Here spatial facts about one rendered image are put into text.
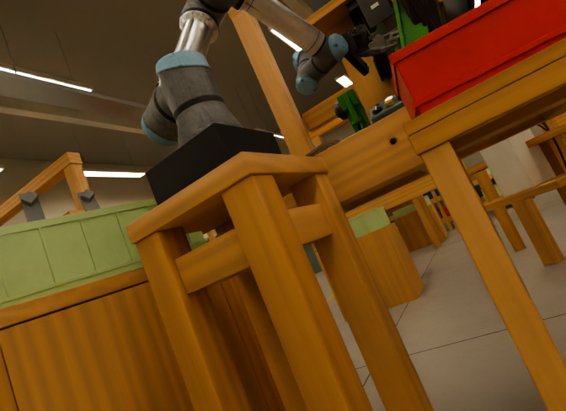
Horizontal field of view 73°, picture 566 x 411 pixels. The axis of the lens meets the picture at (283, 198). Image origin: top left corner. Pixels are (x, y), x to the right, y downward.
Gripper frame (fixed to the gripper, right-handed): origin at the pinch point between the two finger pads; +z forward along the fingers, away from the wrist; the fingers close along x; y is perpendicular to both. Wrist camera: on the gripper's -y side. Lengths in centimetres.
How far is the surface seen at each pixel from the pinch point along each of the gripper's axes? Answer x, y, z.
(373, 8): 26.4, 2.6, -8.3
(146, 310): -96, -5, -57
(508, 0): -59, 28, 25
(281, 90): 22, -18, -55
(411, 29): -7.8, 5.3, 6.0
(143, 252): -94, 15, -43
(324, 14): 28.1, 5.7, -27.3
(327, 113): 19, -33, -38
